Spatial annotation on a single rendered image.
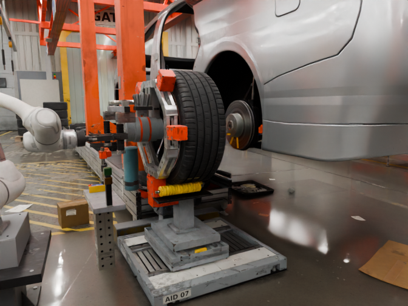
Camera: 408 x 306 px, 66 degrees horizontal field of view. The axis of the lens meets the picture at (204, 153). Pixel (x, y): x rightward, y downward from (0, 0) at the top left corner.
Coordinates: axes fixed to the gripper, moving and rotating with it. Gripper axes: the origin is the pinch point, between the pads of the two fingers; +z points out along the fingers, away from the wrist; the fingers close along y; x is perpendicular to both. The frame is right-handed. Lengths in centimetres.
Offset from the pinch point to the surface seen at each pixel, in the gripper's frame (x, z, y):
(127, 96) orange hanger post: 21, 20, -60
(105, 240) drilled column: -65, -5, -30
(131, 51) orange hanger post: 51, 24, -60
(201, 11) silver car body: 78, 71, -48
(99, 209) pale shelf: -38.8, -10.4, -10.9
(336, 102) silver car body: 15, 70, 69
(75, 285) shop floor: -83, -24, -21
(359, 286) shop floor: -84, 112, 54
